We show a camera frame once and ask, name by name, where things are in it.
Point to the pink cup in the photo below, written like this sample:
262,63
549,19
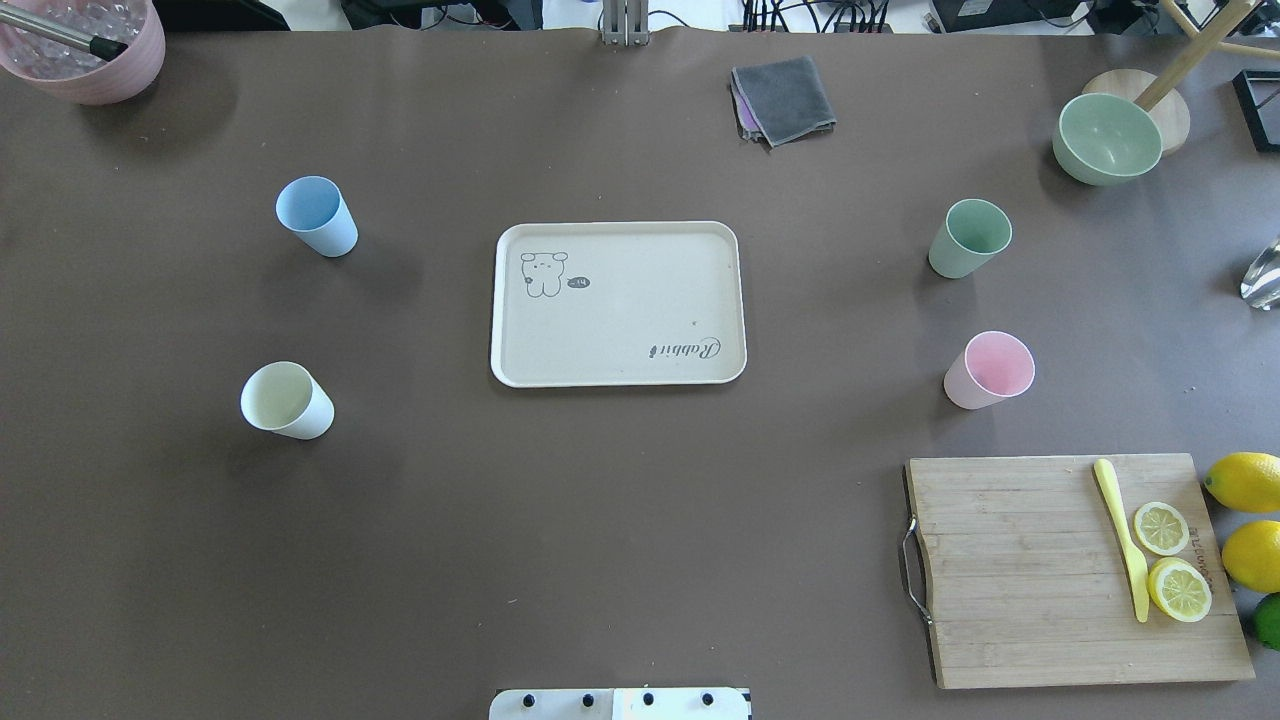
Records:
993,366

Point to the cream white cup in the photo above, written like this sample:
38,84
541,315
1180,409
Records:
284,399

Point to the cream rabbit tray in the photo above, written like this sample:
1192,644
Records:
617,304

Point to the purple cloth underneath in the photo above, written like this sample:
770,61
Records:
748,128

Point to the grey folded cloth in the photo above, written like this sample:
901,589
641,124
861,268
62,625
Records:
787,98

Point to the green cup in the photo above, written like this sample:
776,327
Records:
974,231

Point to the light blue cup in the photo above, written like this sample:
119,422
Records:
313,208

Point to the wooden cutting board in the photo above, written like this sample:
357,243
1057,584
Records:
1025,585

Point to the yellow plastic knife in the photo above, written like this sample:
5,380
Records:
1135,563

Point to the green bowl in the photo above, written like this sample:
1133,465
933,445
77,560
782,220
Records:
1103,139

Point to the upper lemon slice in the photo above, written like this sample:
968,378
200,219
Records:
1160,528

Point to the lemon slice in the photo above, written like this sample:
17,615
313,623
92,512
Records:
1178,589
1160,528

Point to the lower lemon slice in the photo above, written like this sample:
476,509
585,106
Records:
1178,589

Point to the wooden cup stand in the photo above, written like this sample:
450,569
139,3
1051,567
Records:
1157,94

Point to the whole lemon near board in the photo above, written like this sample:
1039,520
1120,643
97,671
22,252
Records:
1245,482

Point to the clear glass on stand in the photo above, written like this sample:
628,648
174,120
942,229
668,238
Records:
1260,283

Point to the pink bowl with ice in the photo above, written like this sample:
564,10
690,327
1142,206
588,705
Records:
63,72

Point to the green lime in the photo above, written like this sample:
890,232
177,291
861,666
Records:
1266,621

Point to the aluminium camera post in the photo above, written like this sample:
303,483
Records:
625,22

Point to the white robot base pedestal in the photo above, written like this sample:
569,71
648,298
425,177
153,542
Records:
696,702

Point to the metal tongs handle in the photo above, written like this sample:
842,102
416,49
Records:
55,32

